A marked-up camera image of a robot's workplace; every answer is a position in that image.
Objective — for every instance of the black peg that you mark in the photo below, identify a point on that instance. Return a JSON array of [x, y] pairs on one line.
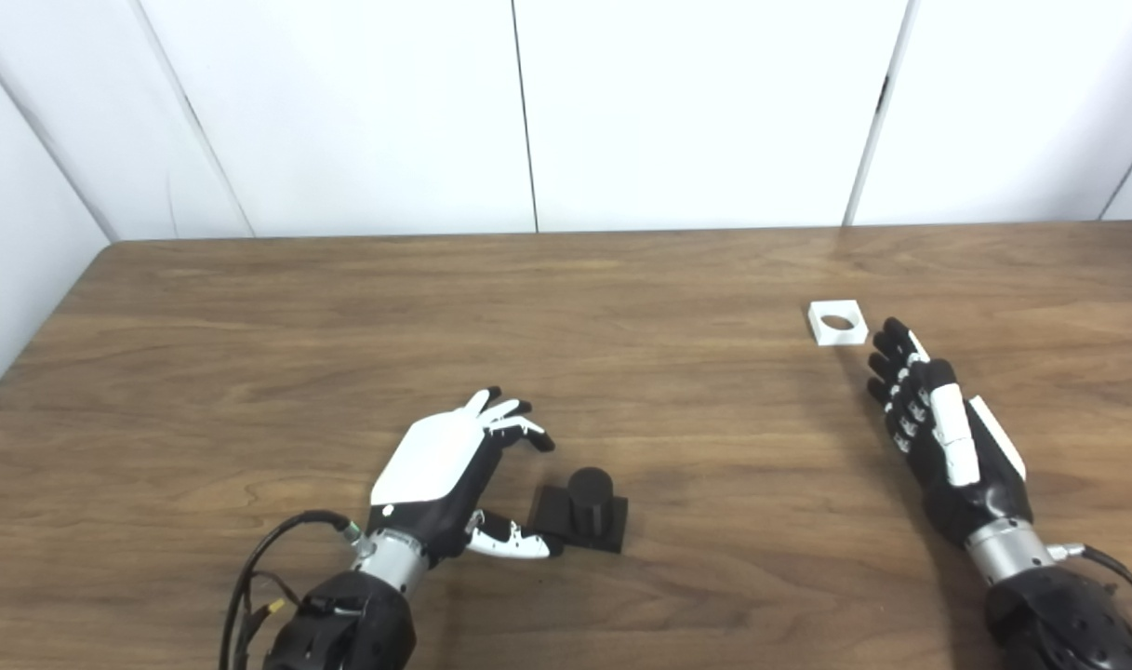
[[589, 493]]

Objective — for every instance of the white square piece with hole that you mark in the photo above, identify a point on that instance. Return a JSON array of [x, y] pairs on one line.
[[826, 337]]

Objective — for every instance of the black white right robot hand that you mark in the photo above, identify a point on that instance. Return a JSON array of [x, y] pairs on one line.
[[956, 493]]

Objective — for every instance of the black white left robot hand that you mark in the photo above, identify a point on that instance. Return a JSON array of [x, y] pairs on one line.
[[431, 461]]

